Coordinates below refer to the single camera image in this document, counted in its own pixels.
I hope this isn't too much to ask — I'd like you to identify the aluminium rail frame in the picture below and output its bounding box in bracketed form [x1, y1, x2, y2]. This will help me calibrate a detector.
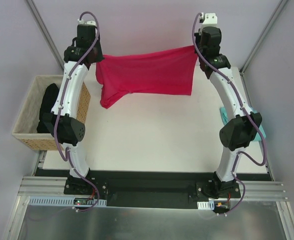
[4, 150, 294, 240]

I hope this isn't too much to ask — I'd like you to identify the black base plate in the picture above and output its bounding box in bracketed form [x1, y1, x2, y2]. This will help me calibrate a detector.
[63, 169, 246, 208]

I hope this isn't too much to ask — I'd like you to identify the right white cable duct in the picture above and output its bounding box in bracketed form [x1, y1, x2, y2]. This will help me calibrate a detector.
[197, 200, 215, 211]

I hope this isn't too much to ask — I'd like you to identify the white cable duct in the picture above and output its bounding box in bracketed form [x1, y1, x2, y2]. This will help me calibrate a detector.
[29, 196, 107, 208]
[197, 200, 215, 211]

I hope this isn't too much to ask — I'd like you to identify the pink t shirt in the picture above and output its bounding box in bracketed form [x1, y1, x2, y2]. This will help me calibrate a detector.
[95, 45, 198, 109]

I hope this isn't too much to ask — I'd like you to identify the black t shirt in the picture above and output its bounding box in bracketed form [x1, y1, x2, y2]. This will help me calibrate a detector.
[36, 83, 60, 134]

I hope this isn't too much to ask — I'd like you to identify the aluminium post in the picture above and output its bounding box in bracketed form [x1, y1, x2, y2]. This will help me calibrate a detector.
[238, 0, 290, 76]
[24, 0, 64, 70]

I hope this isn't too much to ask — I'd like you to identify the right rear aluminium post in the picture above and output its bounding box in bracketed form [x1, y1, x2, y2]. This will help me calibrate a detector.
[238, 0, 290, 76]

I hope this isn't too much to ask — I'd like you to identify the wicker laundry basket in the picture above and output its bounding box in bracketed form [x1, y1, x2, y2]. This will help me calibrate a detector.
[11, 74, 92, 152]

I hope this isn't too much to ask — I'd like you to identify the left rear aluminium post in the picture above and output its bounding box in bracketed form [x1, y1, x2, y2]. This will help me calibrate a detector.
[24, 0, 64, 70]

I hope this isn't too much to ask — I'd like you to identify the left white cable duct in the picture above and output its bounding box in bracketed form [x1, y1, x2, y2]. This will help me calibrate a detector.
[29, 196, 107, 208]

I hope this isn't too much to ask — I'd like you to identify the folded teal t shirt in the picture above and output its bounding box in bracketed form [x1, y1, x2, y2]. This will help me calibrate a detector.
[219, 105, 267, 143]

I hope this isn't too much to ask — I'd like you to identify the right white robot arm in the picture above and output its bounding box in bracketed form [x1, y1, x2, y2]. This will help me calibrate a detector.
[192, 12, 262, 198]

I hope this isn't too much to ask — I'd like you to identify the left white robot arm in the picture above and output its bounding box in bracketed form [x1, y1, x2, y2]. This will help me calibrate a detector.
[42, 19, 103, 195]

